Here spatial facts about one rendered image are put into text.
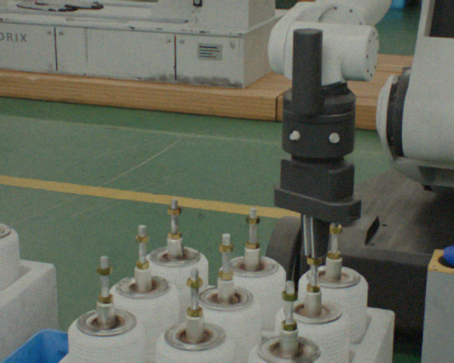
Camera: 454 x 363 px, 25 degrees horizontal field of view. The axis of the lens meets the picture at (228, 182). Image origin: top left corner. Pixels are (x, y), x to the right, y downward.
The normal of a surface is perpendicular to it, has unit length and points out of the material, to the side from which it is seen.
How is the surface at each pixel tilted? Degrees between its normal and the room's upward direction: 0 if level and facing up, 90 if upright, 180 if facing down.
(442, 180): 74
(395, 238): 0
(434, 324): 90
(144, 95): 90
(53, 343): 88
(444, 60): 43
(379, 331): 0
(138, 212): 0
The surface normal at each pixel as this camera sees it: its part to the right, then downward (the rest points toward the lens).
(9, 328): 0.95, 0.10
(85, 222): 0.00, -0.95
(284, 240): -0.17, -0.59
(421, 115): -0.33, 0.09
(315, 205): -0.69, 0.22
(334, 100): 0.27, -0.48
